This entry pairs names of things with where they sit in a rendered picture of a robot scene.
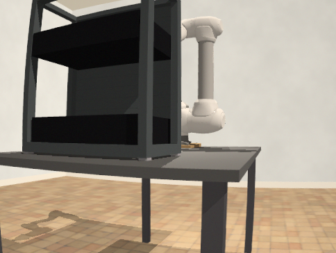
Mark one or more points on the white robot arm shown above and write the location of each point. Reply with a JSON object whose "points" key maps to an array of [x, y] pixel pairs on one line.
{"points": [[206, 116]]}

